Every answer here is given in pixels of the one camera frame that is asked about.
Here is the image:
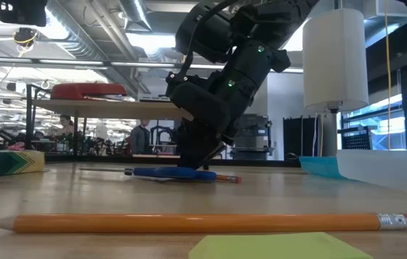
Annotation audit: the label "clear plastic pencil case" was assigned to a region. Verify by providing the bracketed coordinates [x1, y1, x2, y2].
[335, 149, 407, 194]

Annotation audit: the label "yellow pencil with eraser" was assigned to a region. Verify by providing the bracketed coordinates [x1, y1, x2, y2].
[0, 212, 407, 235]
[216, 173, 243, 184]

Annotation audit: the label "yellow ceiling cord reel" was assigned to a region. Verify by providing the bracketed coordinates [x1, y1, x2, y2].
[12, 27, 40, 50]

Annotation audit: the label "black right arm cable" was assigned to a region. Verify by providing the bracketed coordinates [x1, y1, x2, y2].
[180, 0, 241, 84]

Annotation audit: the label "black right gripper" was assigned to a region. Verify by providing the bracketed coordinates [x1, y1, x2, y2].
[170, 71, 262, 171]

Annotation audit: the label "silver ceiling duct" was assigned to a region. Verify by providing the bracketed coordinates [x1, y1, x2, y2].
[5, 0, 152, 95]

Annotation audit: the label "black perforated panel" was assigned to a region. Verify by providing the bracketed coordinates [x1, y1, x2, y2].
[338, 126, 373, 150]

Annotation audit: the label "black equipment rack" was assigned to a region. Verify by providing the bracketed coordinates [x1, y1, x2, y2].
[283, 116, 320, 158]

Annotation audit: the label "wooden shelf with black legs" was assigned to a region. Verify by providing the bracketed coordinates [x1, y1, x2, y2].
[25, 84, 194, 161]

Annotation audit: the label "Crayola crayon box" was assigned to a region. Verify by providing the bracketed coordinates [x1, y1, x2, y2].
[0, 150, 46, 178]

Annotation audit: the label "blue-handled scissors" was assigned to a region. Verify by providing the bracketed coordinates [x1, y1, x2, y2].
[124, 166, 218, 183]

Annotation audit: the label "green sticky note pad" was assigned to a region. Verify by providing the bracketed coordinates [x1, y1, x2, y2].
[188, 232, 374, 259]

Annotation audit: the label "long ceiling light bar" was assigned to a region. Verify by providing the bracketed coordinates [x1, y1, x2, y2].
[0, 56, 303, 74]

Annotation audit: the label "grey machine cabinet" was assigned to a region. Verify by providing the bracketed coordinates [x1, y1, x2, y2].
[231, 113, 273, 160]

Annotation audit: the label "person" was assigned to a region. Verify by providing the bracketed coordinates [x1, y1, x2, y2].
[129, 119, 152, 155]
[57, 114, 76, 145]

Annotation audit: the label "blue lidded crayon box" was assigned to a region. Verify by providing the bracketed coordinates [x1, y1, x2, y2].
[298, 155, 349, 181]

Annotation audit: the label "yellow hanging cable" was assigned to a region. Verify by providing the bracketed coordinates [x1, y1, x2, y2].
[384, 0, 393, 151]

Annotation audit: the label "white shade table lamp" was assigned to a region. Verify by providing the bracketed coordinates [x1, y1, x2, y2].
[302, 7, 370, 158]

